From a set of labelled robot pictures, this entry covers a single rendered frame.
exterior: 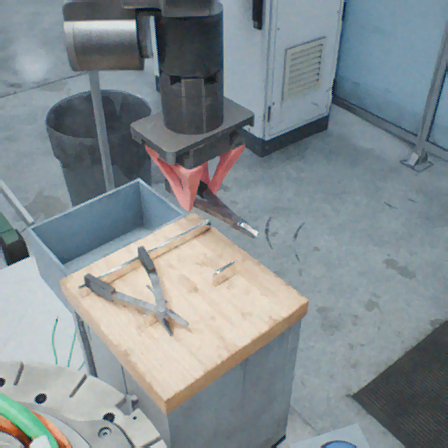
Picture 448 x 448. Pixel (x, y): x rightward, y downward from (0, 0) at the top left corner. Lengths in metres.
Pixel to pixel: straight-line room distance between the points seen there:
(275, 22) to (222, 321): 2.04
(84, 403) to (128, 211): 0.36
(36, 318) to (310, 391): 1.05
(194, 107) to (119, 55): 0.08
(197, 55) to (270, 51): 2.09
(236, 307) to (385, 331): 1.47
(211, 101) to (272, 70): 2.11
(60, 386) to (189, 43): 0.31
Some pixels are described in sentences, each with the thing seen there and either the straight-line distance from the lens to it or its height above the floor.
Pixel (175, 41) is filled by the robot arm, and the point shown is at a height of 1.33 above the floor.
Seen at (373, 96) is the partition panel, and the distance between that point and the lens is 2.96.
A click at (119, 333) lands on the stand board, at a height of 1.06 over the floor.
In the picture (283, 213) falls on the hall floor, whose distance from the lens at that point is 2.43.
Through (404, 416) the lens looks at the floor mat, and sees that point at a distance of 1.82.
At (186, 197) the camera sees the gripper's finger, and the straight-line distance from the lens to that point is 0.54.
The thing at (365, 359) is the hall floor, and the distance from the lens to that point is 1.93.
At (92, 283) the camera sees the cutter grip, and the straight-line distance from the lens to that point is 0.58.
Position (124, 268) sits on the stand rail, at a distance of 0.62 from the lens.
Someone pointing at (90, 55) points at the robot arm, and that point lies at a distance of 0.47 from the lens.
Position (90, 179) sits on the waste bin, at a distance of 2.01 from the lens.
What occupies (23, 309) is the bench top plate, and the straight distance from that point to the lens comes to 1.02.
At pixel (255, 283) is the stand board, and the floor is 1.07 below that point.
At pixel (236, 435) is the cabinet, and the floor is 0.89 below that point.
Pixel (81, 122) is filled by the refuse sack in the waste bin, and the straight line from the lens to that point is 2.23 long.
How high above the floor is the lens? 1.50
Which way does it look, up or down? 39 degrees down
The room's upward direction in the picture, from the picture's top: straight up
